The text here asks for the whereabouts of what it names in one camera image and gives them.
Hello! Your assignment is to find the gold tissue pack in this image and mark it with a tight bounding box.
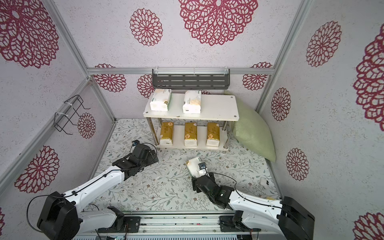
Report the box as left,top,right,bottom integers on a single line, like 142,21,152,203
207,123,220,147
184,123,198,147
160,122,174,146

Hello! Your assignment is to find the white tissue pack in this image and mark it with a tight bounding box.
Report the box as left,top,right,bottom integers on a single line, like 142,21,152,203
186,157,207,179
150,89,172,112
183,90,202,114

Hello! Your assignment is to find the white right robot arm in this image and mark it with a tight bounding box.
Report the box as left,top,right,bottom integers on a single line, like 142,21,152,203
192,173,315,240

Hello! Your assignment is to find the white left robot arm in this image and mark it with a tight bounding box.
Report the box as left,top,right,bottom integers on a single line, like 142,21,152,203
36,141,159,240

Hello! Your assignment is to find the white two-tier shelf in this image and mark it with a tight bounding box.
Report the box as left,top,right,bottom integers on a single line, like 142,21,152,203
143,93,240,151

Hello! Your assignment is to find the light green pillow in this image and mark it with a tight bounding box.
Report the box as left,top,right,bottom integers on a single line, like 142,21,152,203
232,97,277,163

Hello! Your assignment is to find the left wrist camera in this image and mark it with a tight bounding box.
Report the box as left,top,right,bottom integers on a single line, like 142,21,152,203
132,140,140,147

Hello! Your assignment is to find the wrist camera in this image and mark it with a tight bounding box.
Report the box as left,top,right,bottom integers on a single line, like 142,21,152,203
198,162,207,170
132,140,140,147

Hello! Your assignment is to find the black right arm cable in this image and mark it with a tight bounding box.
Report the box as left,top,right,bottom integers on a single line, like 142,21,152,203
205,167,284,211

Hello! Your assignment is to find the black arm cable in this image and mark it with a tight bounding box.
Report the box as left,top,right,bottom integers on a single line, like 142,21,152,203
26,142,159,240
205,167,284,211

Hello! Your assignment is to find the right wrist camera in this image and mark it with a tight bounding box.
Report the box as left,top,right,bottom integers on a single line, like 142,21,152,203
198,162,207,170

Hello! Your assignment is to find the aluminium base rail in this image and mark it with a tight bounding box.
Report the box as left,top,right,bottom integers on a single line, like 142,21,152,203
74,213,285,240

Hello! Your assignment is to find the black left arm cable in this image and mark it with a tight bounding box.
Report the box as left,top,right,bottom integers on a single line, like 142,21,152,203
26,142,159,240

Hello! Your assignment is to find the grey wall-mounted metal rack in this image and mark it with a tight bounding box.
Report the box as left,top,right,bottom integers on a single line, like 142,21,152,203
152,69,231,90

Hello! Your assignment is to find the black wire wall rack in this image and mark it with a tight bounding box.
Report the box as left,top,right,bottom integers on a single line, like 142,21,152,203
53,94,90,135

